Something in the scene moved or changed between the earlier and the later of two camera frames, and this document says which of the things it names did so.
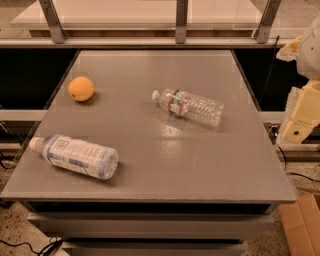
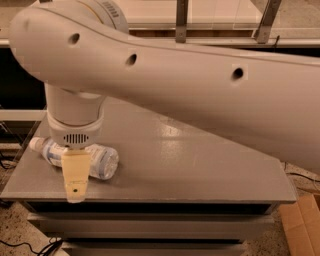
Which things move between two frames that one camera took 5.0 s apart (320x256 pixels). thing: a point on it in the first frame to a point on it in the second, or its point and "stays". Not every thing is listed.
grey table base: x=153 y=228 stays
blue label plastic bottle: x=93 y=157 stays
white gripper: x=310 y=55 to x=75 y=134
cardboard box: x=301 y=220 stays
